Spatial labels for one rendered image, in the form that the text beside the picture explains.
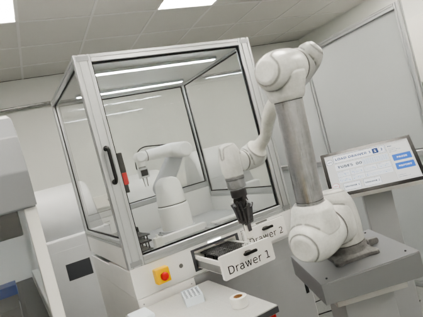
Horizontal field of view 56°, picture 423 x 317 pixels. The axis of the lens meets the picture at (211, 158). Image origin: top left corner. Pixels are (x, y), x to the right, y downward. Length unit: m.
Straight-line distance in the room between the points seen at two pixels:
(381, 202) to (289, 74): 1.35
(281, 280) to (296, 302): 0.17
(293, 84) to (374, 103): 1.95
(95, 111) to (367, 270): 1.35
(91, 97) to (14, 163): 0.53
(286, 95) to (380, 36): 1.89
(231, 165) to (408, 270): 0.80
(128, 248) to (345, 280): 0.99
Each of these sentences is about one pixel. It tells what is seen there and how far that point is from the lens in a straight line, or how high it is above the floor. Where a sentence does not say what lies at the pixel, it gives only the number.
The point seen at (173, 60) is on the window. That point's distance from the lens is 2.19.
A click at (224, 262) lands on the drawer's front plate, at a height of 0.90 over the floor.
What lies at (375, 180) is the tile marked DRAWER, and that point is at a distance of 2.42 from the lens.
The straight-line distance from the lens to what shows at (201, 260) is 2.06.
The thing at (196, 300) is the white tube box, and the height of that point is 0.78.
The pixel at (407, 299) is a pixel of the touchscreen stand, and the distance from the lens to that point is 2.71.
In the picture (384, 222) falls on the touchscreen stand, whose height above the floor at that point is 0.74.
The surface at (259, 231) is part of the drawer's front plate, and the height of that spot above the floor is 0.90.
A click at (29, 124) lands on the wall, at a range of 5.24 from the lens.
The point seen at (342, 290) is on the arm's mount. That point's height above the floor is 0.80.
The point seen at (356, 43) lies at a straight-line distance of 3.34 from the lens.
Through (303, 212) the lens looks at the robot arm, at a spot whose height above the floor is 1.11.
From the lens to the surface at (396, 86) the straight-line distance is 3.13.
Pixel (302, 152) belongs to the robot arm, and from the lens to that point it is 1.40.
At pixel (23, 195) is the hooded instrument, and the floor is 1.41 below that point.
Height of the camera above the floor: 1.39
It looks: 1 degrees down
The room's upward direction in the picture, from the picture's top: 15 degrees counter-clockwise
